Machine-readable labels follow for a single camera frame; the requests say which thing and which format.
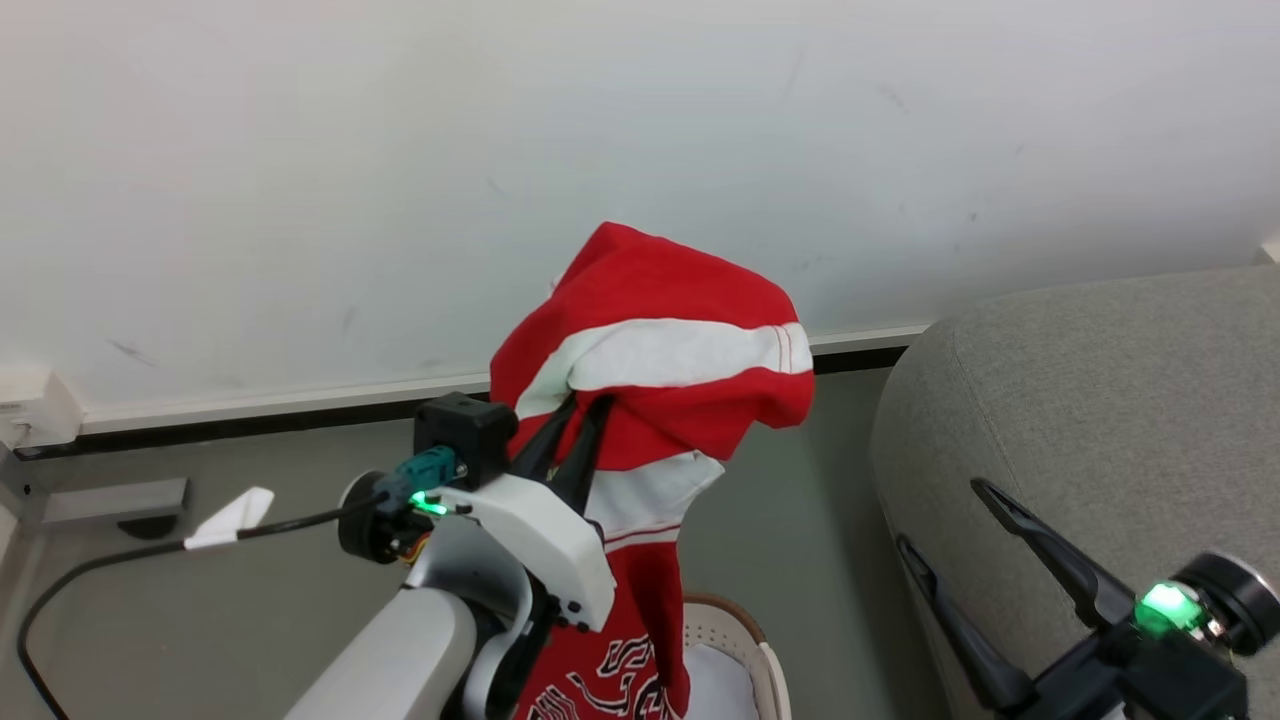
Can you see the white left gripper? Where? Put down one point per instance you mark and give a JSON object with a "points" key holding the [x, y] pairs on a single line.
{"points": [[545, 540]]}

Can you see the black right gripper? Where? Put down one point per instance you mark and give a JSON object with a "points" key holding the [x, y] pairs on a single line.
{"points": [[1180, 670]]}

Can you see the red and white striped garment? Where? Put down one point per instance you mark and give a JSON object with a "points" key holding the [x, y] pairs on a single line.
{"points": [[660, 300]]}

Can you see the white and grey left arm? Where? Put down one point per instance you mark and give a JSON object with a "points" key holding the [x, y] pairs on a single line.
{"points": [[400, 650]]}

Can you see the beige plastic laundry basket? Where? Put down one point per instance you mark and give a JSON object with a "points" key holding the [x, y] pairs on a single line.
{"points": [[771, 680]]}

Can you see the white cloth in basket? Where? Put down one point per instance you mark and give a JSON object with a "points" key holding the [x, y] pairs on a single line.
{"points": [[720, 690]]}

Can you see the grey fabric sofa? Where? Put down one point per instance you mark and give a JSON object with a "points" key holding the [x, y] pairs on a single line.
{"points": [[1100, 400]]}

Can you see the white skirting board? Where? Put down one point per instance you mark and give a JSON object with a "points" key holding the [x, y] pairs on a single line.
{"points": [[300, 402]]}

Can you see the grey floor box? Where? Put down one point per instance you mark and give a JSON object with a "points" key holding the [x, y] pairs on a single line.
{"points": [[110, 500]]}

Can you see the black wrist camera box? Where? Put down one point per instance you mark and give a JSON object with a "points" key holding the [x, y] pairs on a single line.
{"points": [[465, 430]]}

